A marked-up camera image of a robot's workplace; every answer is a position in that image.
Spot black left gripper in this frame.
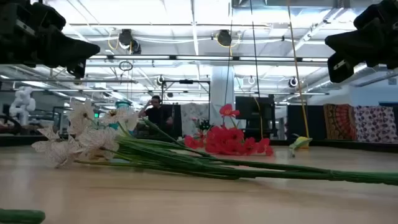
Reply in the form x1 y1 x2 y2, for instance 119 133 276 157
0 0 101 79

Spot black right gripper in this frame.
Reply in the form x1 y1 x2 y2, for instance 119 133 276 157
325 0 398 83

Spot yellow tulip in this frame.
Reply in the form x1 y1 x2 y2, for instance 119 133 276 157
288 135 313 157

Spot white flower bunch green stems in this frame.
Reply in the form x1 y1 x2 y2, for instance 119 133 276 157
30 98 398 187

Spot red flower bunch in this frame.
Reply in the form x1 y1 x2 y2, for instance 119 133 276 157
183 103 275 157

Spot green stem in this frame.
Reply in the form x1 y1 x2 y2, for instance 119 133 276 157
0 208 46 224

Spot blue glass vase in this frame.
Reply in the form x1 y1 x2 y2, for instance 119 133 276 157
107 100 135 164

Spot orange patterned cloth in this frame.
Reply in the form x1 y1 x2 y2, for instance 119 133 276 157
323 103 358 141

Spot long ceiling light bar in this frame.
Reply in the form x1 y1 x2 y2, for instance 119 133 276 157
86 54 330 63

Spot white purple floral cloth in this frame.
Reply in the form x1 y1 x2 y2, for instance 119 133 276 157
353 105 398 144

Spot black divider panel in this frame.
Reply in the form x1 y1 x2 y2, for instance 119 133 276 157
285 104 325 141

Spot person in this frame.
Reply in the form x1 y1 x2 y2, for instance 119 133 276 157
138 95 174 131

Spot white building column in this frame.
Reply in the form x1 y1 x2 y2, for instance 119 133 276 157
210 65 236 127

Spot white patterned cloth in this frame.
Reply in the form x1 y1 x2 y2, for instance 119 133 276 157
180 102 210 137

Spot yellow hanging cable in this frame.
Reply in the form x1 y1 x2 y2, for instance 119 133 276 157
285 0 311 149

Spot black ceiling cable reel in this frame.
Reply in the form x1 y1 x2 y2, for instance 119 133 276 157
216 29 233 47
118 28 142 55

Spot black hanging cable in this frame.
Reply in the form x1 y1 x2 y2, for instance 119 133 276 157
249 0 262 138
223 0 234 107

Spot black background gantry frame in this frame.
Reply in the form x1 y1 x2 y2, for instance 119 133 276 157
160 78 211 139

